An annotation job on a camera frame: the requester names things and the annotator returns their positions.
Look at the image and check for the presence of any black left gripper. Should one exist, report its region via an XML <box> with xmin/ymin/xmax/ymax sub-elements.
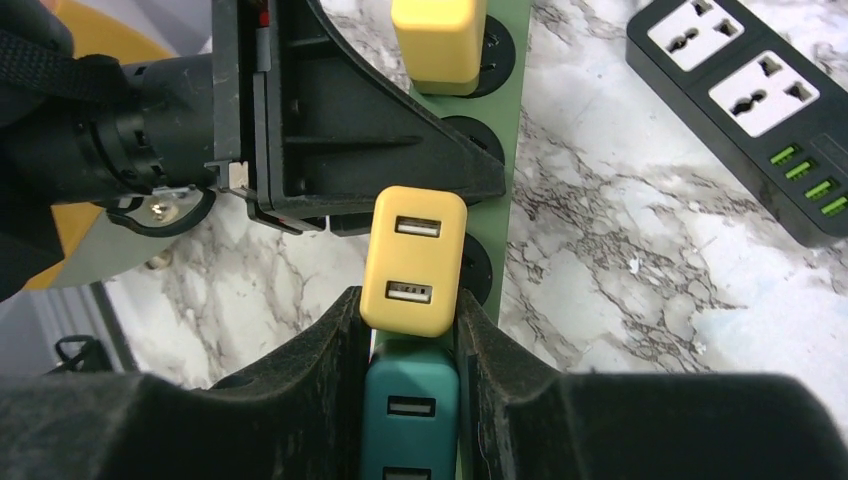
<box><xmin>86</xmin><ymin>0</ymin><xmax>508</xmax><ymax>236</ymax></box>

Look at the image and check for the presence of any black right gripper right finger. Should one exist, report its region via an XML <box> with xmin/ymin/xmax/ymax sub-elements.
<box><xmin>454</xmin><ymin>291</ymin><xmax>847</xmax><ymax>479</ymax></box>

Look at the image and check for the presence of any yellow charger plug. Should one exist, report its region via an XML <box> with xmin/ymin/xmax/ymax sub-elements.
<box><xmin>359</xmin><ymin>186</ymin><xmax>467</xmax><ymax>338</ymax></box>
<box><xmin>390</xmin><ymin>0</ymin><xmax>488</xmax><ymax>96</ymax></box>

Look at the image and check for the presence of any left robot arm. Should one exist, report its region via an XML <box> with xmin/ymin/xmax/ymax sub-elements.
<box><xmin>1</xmin><ymin>1</ymin><xmax>506</xmax><ymax>479</ymax></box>

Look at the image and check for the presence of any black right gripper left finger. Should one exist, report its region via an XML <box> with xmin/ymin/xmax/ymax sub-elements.
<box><xmin>1</xmin><ymin>287</ymin><xmax>370</xmax><ymax>479</ymax></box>

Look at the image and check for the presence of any green power strip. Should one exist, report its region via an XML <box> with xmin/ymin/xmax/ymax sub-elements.
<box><xmin>370</xmin><ymin>0</ymin><xmax>533</xmax><ymax>480</ymax></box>

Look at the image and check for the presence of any teal blue charger plug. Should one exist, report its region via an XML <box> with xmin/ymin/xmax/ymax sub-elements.
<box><xmin>359</xmin><ymin>340</ymin><xmax>460</xmax><ymax>479</ymax></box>

